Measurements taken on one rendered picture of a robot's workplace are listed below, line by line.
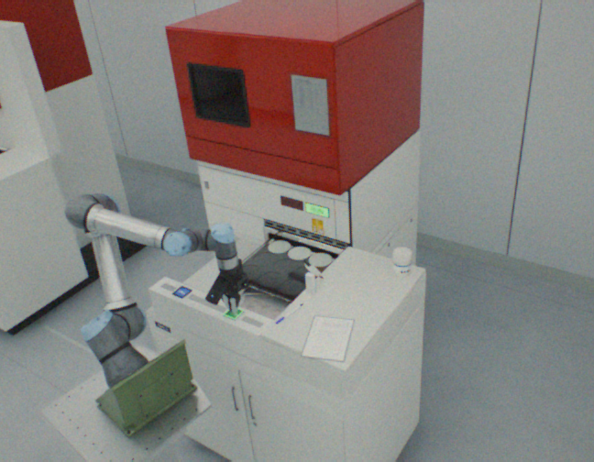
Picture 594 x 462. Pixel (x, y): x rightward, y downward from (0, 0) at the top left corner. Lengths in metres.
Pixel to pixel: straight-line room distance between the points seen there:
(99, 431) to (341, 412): 0.80
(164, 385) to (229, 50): 1.25
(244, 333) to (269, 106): 0.87
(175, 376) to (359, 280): 0.77
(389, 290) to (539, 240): 1.82
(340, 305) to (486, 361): 1.39
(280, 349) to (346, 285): 0.39
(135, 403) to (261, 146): 1.11
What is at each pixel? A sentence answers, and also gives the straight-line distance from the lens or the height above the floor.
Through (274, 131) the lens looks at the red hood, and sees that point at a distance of 2.35.
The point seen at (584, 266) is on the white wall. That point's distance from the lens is 3.92.
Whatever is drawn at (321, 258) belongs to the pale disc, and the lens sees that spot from 2.51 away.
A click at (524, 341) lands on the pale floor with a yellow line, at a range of 3.54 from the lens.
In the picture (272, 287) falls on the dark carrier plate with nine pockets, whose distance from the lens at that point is 2.38.
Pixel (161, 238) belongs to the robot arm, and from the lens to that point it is 1.91.
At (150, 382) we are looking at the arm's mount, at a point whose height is 0.97.
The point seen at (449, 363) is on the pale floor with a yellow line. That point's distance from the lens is 3.34.
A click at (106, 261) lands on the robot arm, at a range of 2.17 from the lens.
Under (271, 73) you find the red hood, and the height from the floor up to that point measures 1.68.
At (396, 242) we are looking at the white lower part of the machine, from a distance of 2.93.
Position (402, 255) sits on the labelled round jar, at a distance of 2.24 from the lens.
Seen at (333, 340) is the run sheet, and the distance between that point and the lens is 2.01.
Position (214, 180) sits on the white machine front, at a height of 1.11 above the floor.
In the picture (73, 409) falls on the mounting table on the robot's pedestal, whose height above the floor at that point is 0.82.
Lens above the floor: 2.33
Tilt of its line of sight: 32 degrees down
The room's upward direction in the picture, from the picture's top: 5 degrees counter-clockwise
